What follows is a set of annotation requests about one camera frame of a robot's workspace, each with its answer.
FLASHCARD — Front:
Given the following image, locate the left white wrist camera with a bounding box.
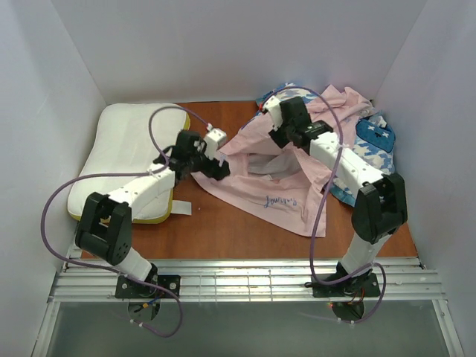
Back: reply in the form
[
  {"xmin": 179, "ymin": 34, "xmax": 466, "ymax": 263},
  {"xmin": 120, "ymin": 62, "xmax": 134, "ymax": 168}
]
[{"xmin": 203, "ymin": 128, "xmax": 227, "ymax": 160}]

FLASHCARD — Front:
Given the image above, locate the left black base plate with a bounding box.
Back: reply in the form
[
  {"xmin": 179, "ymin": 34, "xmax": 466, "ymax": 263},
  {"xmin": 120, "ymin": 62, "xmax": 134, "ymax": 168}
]
[{"xmin": 114, "ymin": 274, "xmax": 181, "ymax": 300}]

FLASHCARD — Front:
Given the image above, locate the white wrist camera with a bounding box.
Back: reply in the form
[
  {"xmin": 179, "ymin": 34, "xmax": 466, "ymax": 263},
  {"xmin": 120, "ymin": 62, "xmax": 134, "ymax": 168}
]
[
  {"xmin": 203, "ymin": 128, "xmax": 227, "ymax": 160},
  {"xmin": 261, "ymin": 95, "xmax": 283, "ymax": 131}
]

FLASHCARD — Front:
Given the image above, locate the blue white houndstooth pillow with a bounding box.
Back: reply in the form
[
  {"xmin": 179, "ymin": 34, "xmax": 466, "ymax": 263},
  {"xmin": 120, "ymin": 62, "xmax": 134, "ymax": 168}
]
[{"xmin": 255, "ymin": 81, "xmax": 396, "ymax": 208}]

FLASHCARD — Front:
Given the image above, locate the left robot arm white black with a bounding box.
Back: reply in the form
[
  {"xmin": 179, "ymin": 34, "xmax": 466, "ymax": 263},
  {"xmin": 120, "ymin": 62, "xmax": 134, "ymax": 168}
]
[{"xmin": 75, "ymin": 128, "xmax": 230, "ymax": 289}]

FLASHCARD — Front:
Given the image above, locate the white pillow yellow edge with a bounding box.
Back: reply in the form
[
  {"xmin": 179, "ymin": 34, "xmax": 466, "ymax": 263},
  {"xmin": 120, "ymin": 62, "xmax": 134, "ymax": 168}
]
[{"xmin": 67, "ymin": 103, "xmax": 192, "ymax": 224}]

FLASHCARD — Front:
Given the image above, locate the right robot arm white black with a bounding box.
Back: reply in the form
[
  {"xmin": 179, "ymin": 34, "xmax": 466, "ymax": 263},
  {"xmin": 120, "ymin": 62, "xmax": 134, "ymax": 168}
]
[{"xmin": 261, "ymin": 97, "xmax": 408, "ymax": 295}]

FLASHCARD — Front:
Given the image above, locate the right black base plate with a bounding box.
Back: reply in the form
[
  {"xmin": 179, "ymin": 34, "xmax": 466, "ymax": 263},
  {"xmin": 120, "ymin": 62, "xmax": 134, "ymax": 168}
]
[{"xmin": 305, "ymin": 273, "xmax": 381, "ymax": 298}]

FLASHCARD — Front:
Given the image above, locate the aluminium front rail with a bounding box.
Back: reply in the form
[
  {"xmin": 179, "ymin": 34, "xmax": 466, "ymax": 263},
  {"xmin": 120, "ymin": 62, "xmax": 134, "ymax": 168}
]
[{"xmin": 49, "ymin": 257, "xmax": 446, "ymax": 303}]

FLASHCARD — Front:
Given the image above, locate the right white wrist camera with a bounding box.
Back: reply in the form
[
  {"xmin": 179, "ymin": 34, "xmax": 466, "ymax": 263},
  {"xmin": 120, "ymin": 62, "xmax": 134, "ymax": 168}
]
[{"xmin": 261, "ymin": 95, "xmax": 283, "ymax": 131}]

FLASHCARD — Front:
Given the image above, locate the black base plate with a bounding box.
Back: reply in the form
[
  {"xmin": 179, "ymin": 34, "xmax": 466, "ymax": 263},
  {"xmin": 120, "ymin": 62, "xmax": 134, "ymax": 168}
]
[
  {"xmin": 114, "ymin": 274, "xmax": 181, "ymax": 300},
  {"xmin": 305, "ymin": 273, "xmax": 381, "ymax": 298}
]

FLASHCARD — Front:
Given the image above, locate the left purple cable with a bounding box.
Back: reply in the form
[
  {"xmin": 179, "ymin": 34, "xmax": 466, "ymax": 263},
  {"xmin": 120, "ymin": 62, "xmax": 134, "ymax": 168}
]
[{"xmin": 40, "ymin": 106, "xmax": 213, "ymax": 338}]

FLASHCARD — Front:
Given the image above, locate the pink pillowcase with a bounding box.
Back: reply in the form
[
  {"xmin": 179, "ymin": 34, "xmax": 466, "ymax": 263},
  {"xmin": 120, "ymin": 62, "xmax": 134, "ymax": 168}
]
[{"xmin": 193, "ymin": 86, "xmax": 372, "ymax": 237}]

